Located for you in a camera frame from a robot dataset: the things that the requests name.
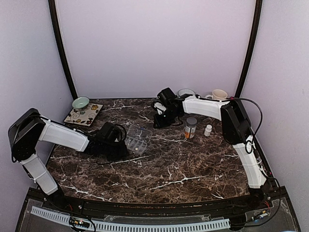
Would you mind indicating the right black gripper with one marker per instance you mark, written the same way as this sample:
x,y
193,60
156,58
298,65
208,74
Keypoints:
x,y
160,123

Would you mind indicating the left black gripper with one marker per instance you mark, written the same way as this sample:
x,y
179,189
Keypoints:
x,y
123,153

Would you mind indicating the amber pill bottle grey cap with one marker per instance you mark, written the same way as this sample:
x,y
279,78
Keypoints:
x,y
190,127

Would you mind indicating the clear plastic pill organizer box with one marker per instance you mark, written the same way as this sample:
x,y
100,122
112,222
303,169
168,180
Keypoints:
x,y
137,137

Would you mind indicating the white pill bottle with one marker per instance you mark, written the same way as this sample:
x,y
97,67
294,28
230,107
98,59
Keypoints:
x,y
207,131

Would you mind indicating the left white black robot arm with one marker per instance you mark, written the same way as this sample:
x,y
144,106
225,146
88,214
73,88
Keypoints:
x,y
32,128

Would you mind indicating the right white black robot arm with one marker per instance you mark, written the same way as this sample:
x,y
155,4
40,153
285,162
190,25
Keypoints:
x,y
236,126

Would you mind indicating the right celadon green bowl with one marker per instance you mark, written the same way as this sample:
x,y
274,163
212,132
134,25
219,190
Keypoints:
x,y
185,91

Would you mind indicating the celadon green bowl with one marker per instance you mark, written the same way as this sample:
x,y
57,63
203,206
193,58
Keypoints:
x,y
81,103
185,91

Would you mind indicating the cream printed mug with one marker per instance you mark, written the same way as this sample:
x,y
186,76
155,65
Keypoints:
x,y
217,94

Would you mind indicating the left celadon green bowl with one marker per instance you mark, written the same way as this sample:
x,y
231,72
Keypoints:
x,y
81,103

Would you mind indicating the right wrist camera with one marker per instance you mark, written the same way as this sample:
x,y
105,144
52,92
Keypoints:
x,y
159,107

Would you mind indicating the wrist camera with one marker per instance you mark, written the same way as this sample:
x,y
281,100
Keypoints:
x,y
159,107
112,133

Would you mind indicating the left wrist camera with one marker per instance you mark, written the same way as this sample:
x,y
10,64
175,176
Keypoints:
x,y
112,133

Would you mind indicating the white slotted cable duct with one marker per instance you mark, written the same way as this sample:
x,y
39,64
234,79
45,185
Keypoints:
x,y
82,224

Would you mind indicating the right black frame post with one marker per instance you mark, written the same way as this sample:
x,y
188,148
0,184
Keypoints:
x,y
250,48

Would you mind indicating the black frame post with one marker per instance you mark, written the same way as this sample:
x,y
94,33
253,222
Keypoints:
x,y
250,48
61,48

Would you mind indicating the left black frame post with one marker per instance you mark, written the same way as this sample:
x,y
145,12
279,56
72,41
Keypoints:
x,y
61,48

